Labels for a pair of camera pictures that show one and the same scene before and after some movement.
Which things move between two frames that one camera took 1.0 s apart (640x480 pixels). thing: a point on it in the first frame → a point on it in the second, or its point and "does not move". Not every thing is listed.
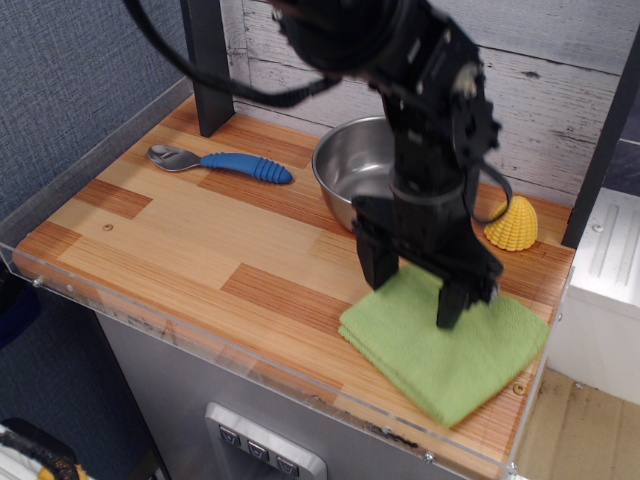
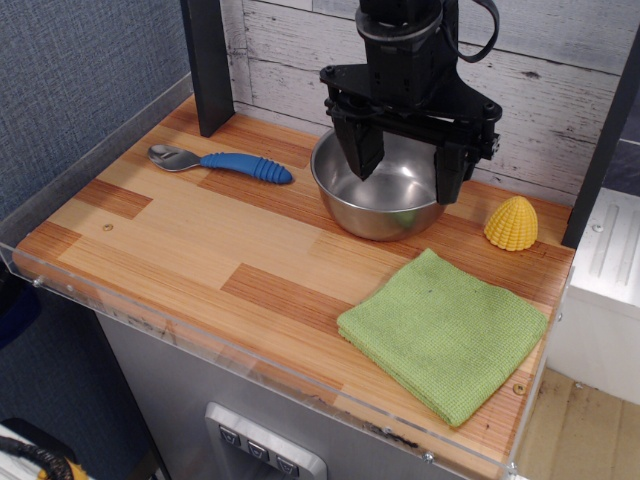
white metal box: x=597 y=343 does not move
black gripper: x=428 y=230 → x=415 y=90
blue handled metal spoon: x=170 y=157 does not move
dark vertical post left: x=204 y=38 does not move
